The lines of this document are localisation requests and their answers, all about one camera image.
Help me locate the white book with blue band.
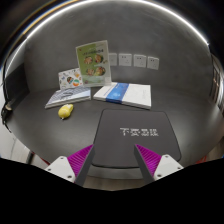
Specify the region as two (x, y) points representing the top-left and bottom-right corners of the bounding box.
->
(92, 81), (153, 111)

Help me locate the dark grey mouse pad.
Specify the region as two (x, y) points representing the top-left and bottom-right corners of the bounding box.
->
(91, 108), (182, 169)

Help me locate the yellow computer mouse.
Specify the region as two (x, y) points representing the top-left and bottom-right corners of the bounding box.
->
(57, 103), (75, 120)

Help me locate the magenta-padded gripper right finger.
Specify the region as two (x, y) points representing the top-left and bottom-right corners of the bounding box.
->
(133, 143), (185, 186)

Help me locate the small colourful printed card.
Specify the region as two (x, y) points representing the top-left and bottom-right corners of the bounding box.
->
(58, 67), (84, 91)

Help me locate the grey patterned book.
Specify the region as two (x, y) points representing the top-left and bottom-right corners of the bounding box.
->
(44, 85), (92, 110)

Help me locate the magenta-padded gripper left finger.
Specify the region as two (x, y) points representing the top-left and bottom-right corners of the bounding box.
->
(44, 143), (96, 188)

